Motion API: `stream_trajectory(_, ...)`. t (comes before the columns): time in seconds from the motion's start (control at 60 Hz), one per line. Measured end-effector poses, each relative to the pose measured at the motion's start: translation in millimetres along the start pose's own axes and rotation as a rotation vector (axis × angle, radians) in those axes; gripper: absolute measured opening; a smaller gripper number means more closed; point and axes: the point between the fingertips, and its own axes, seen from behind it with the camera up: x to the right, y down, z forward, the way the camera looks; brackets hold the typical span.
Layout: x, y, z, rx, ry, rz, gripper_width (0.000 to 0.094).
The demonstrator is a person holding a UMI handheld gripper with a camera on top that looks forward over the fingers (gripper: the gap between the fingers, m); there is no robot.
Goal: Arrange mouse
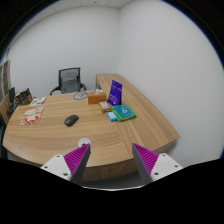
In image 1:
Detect black side chair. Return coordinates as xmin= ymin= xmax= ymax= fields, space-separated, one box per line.
xmin=7 ymin=87 xmax=17 ymax=115

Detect round grey coaster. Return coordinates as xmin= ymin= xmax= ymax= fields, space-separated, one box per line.
xmin=72 ymin=92 xmax=88 ymax=101

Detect wooden bookshelf cabinet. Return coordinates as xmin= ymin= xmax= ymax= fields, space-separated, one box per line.
xmin=0 ymin=60 xmax=11 ymax=102

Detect dark stacked boxes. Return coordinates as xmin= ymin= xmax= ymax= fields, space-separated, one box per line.
xmin=15 ymin=88 xmax=33 ymax=106

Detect white green leaflet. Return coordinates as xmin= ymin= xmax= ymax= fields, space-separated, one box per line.
xmin=30 ymin=97 xmax=47 ymax=106

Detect colourful printed mouse pad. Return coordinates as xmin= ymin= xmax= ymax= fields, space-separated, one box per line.
xmin=20 ymin=107 xmax=43 ymax=126

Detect brown wooden tissue box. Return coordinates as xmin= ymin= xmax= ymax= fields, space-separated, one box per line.
xmin=88 ymin=92 xmax=106 ymax=104

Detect white round cable grommet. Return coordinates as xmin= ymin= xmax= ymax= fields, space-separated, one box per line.
xmin=78 ymin=138 xmax=91 ymax=147

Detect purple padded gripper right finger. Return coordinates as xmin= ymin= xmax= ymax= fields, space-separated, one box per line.
xmin=132 ymin=143 xmax=182 ymax=185

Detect black mesh office chair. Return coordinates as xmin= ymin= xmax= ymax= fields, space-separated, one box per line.
xmin=50 ymin=67 xmax=87 ymax=94

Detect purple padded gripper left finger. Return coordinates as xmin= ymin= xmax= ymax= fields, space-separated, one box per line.
xmin=41 ymin=144 xmax=91 ymax=184

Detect small blue box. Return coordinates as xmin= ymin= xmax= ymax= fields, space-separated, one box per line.
xmin=107 ymin=112 xmax=117 ymax=122

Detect purple standing sign card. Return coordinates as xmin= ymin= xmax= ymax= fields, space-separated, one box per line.
xmin=108 ymin=80 xmax=122 ymax=106

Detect small beige card box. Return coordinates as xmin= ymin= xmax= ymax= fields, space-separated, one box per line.
xmin=99 ymin=101 xmax=111 ymax=113

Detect green book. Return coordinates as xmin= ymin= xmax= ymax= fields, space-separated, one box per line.
xmin=111 ymin=105 xmax=136 ymax=122

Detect black computer mouse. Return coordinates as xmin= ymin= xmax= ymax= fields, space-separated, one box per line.
xmin=64 ymin=115 xmax=79 ymax=127

